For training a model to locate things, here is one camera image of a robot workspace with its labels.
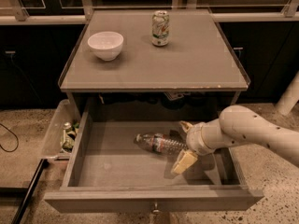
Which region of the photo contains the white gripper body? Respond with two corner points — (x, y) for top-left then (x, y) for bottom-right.
(186, 122), (214, 156)

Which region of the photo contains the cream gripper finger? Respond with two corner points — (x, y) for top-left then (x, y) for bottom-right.
(179, 120), (193, 133)
(171, 149), (198, 175)

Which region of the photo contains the clear plastic water bottle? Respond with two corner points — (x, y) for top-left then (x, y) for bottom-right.
(134, 133), (188, 156)

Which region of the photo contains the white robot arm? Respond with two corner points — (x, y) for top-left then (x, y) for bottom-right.
(172, 105), (299, 175)

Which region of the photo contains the small metal drawer knob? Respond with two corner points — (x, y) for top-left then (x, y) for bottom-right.
(151, 203), (160, 215)

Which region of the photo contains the grey cabinet counter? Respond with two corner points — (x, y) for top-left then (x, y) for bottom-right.
(57, 8), (251, 123)

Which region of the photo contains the grey open top drawer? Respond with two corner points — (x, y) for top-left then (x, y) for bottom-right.
(45, 98), (263, 213)

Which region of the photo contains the small bottle in bin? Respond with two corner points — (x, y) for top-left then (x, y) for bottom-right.
(61, 122), (77, 152)

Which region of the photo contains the green white soda can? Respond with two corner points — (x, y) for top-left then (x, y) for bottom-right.
(152, 10), (170, 47)

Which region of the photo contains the white ceramic bowl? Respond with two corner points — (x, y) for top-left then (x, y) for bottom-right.
(87, 32), (124, 61)

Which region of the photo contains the clear plastic storage bin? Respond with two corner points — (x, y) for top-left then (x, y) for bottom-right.
(40, 99), (79, 161)

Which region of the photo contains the white post at right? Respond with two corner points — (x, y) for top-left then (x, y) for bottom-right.
(276, 71), (299, 116)

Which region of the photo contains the black cable on floor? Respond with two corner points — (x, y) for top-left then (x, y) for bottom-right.
(0, 122), (20, 153)

